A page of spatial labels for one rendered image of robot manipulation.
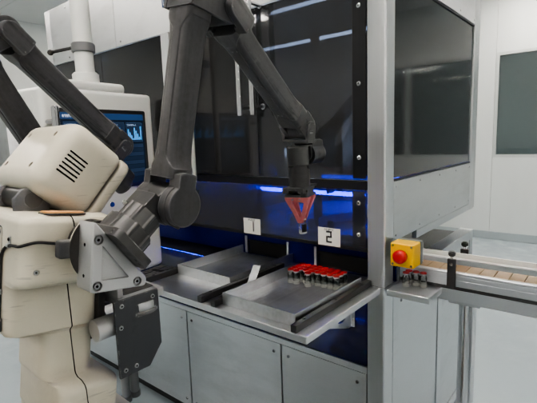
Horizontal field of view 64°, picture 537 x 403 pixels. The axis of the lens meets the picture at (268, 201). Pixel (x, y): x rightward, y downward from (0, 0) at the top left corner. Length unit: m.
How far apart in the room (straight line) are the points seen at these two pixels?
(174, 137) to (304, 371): 1.12
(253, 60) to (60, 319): 0.64
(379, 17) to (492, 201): 4.80
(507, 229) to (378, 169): 4.75
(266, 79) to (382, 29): 0.47
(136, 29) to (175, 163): 1.41
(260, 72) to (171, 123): 0.27
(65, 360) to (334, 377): 0.95
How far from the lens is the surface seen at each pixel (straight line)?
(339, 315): 1.18
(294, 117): 1.06
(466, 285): 1.40
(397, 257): 1.29
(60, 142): 0.86
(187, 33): 0.81
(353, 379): 1.57
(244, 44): 0.92
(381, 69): 1.31
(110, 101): 1.82
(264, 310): 1.16
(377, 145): 1.31
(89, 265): 0.73
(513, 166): 5.88
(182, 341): 2.15
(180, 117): 0.79
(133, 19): 2.17
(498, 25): 6.03
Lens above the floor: 1.35
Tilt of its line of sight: 8 degrees down
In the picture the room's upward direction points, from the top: 2 degrees counter-clockwise
